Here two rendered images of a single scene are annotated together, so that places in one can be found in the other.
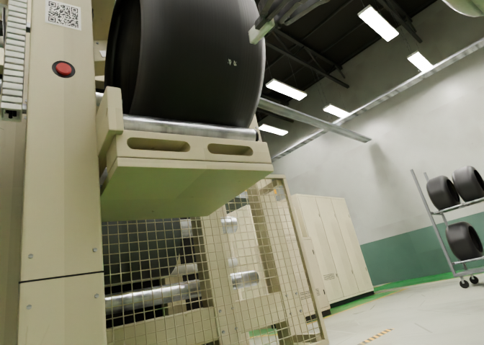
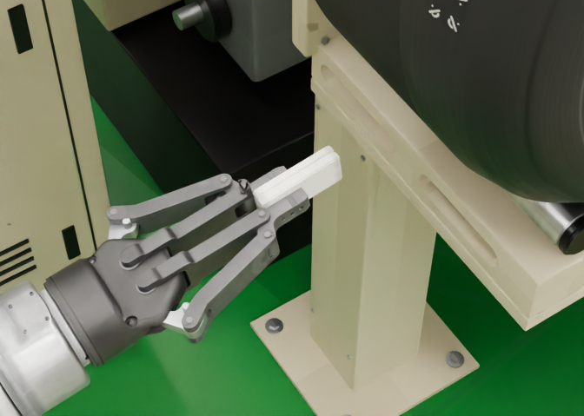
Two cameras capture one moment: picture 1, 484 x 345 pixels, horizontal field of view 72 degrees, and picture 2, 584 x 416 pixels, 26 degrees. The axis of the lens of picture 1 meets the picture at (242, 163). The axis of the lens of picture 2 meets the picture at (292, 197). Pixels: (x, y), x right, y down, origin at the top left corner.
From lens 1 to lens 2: 154 cm
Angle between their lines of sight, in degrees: 108
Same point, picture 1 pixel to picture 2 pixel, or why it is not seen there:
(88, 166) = not seen: hidden behind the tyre
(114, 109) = (297, 19)
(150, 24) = not seen: outside the picture
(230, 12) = (378, 35)
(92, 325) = (359, 176)
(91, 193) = not seen: hidden behind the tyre
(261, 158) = (509, 291)
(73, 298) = (348, 137)
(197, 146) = (405, 160)
